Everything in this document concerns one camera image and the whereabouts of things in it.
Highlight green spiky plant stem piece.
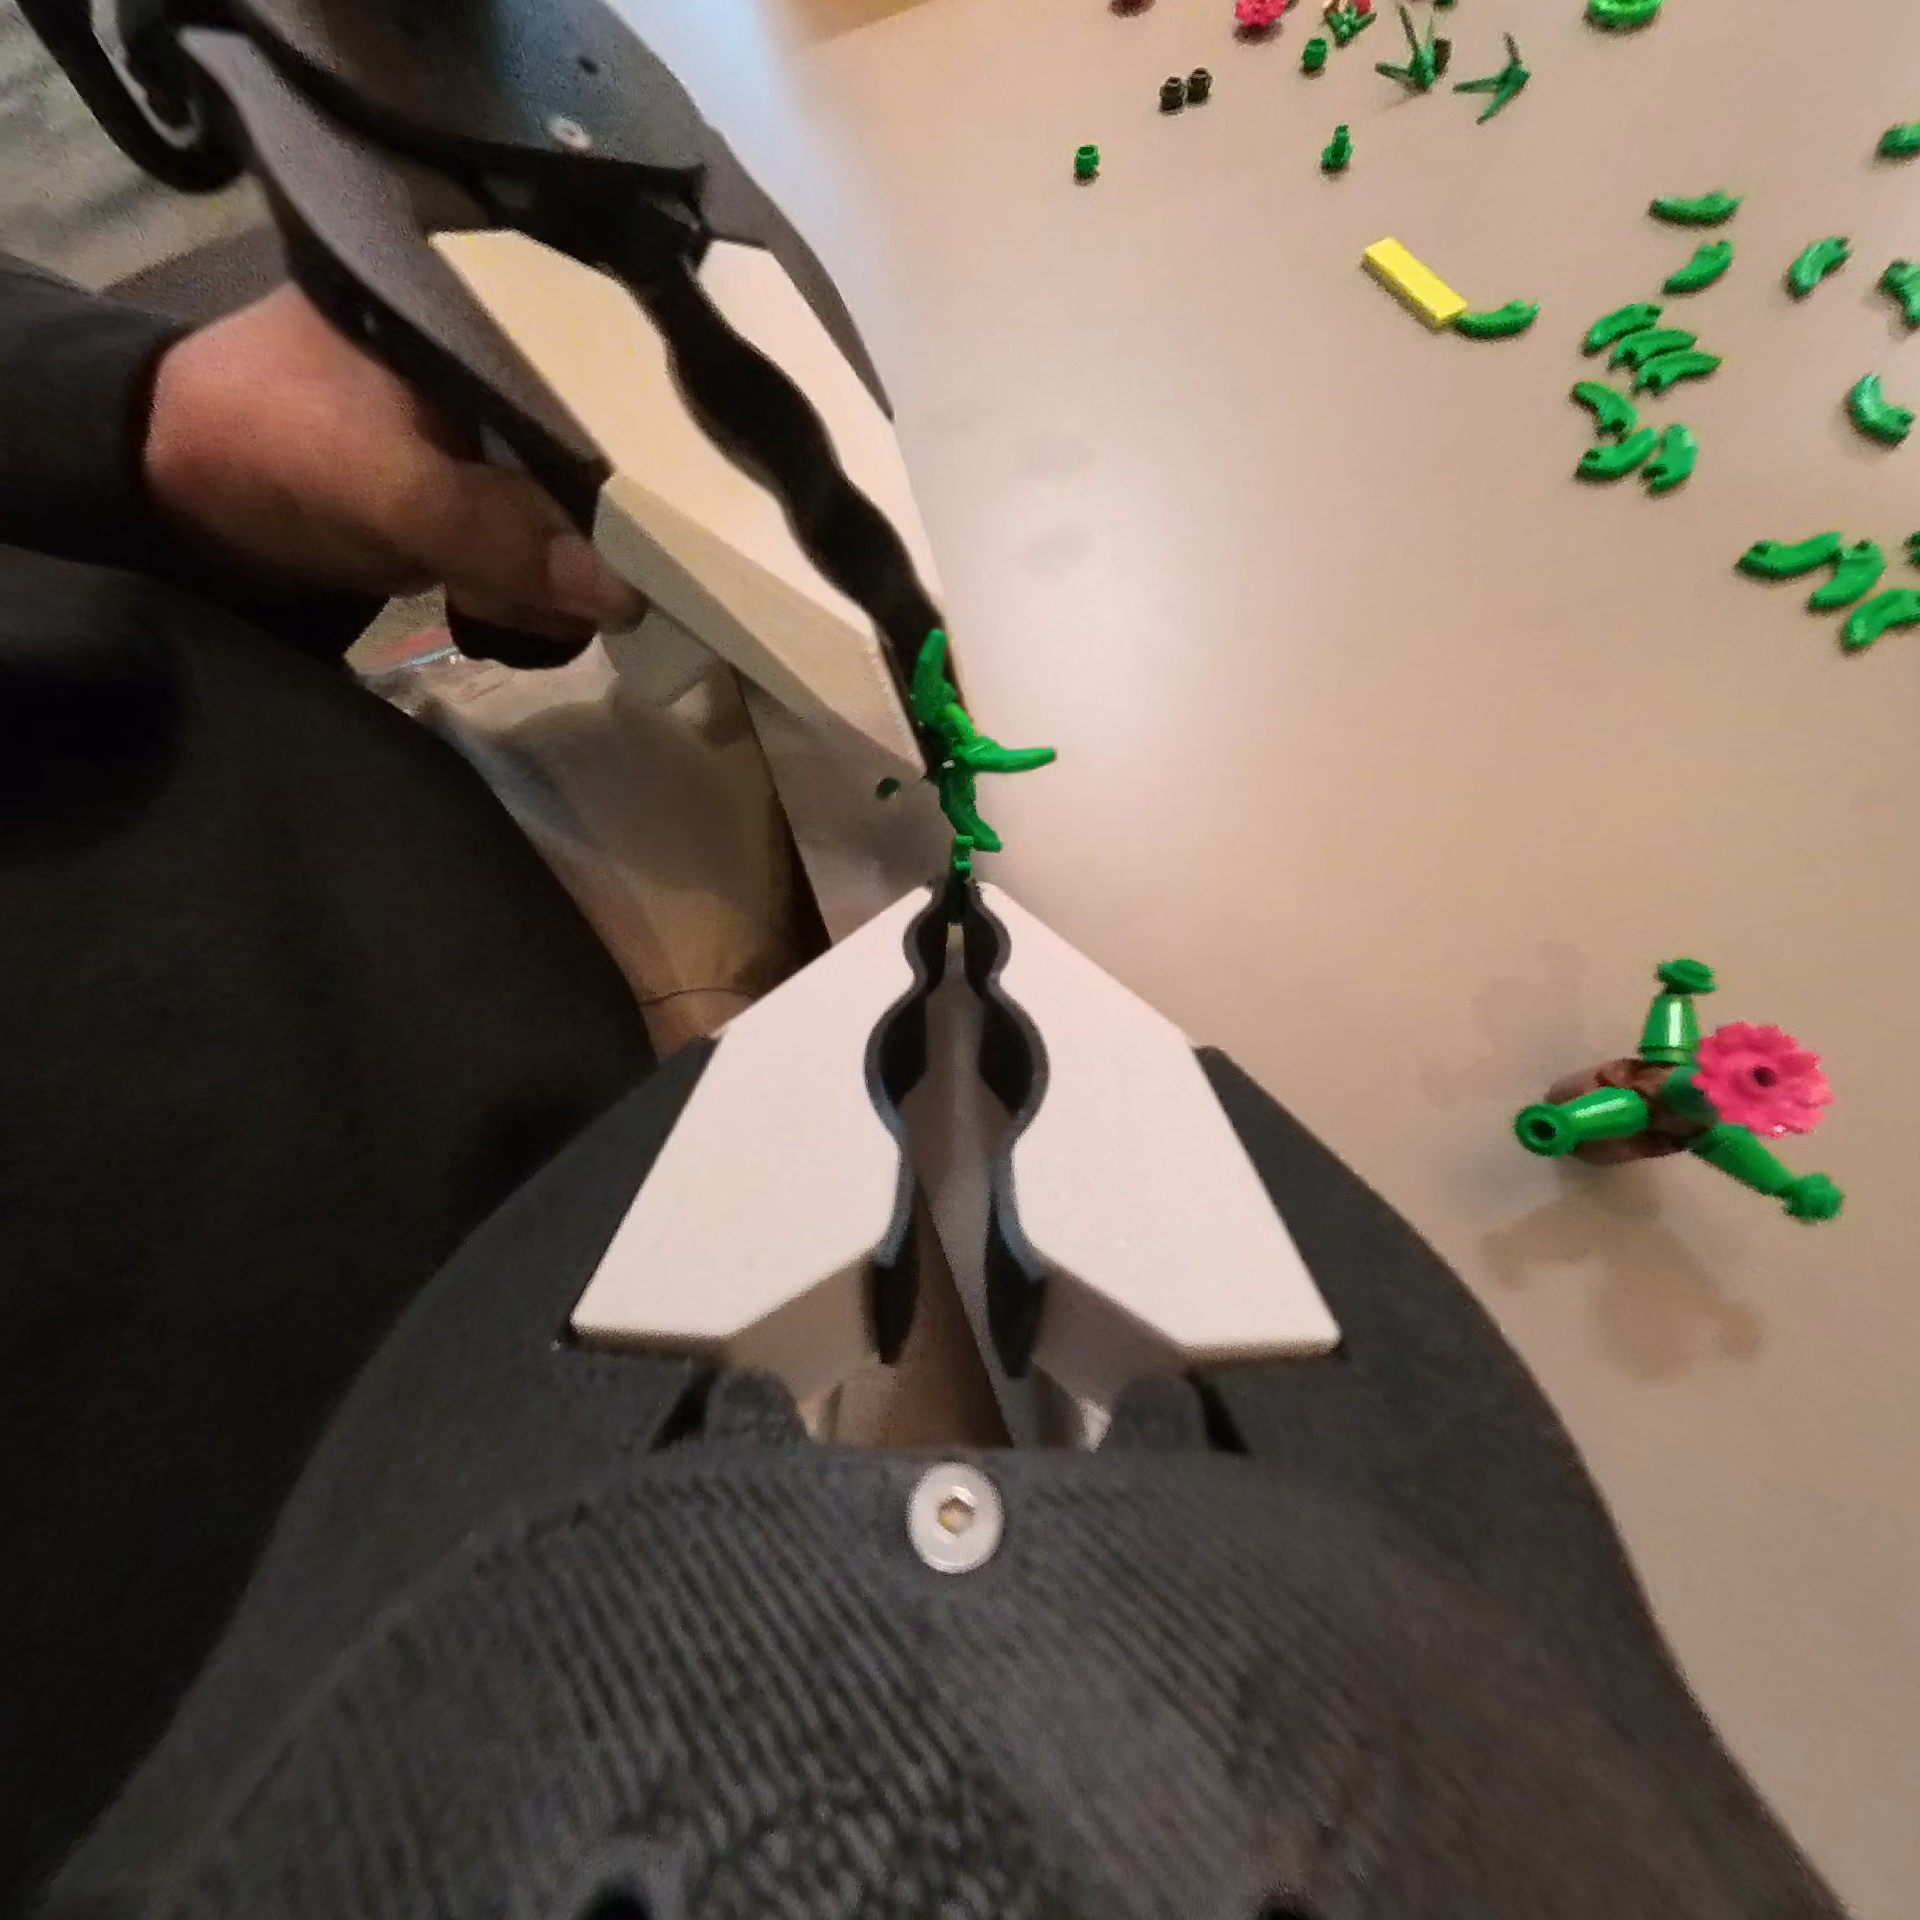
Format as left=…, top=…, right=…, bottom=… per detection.
left=905, top=629, right=1061, bottom=858

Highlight small potted toy flower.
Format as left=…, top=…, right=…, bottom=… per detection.
left=1513, top=959, right=1849, bottom=1226

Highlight person's beige trousers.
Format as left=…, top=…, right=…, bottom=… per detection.
left=346, top=600, right=847, bottom=1052

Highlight group of green leaf pieces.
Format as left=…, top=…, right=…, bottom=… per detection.
left=1451, top=120, right=1920, bottom=655

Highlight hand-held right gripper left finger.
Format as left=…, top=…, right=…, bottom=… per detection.
left=569, top=884, right=952, bottom=1437

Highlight group of small flower pieces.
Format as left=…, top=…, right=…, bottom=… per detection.
left=1073, top=0, right=1666, bottom=189

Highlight yellow flat brick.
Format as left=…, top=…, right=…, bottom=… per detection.
left=1360, top=236, right=1471, bottom=330

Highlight person's left forearm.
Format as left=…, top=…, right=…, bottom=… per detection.
left=0, top=252, right=202, bottom=589

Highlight person's black jacket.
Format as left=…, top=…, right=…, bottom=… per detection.
left=0, top=539, right=665, bottom=1920

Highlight person's left hand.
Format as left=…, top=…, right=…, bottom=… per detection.
left=139, top=281, right=650, bottom=639

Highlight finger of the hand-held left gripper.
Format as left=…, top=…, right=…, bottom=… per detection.
left=432, top=229, right=945, bottom=784
left=694, top=241, right=959, bottom=669

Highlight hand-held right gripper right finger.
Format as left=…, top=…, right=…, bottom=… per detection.
left=965, top=883, right=1344, bottom=1437

